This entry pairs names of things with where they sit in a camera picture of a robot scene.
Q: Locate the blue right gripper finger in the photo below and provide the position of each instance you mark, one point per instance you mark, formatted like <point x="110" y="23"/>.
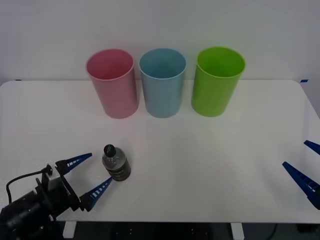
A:
<point x="313" y="146"/>
<point x="303" y="180"/>

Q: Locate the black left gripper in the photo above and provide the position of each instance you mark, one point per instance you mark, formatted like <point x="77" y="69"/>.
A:
<point x="65" y="200"/>

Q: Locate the dark drink bottle black cap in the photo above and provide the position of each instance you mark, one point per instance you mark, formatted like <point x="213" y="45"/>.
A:
<point x="117" y="166"/>

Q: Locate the white table leg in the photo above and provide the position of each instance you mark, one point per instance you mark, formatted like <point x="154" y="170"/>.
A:
<point x="237" y="231"/>
<point x="69" y="229"/>

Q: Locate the pink plastic bin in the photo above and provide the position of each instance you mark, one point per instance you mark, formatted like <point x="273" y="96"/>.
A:
<point x="117" y="97"/>

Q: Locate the pale blue plastic bin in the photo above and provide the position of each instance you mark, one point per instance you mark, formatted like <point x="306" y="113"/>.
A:
<point x="162" y="100"/>

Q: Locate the green plastic bin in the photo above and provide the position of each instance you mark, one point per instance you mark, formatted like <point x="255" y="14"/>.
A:
<point x="212" y="97"/>

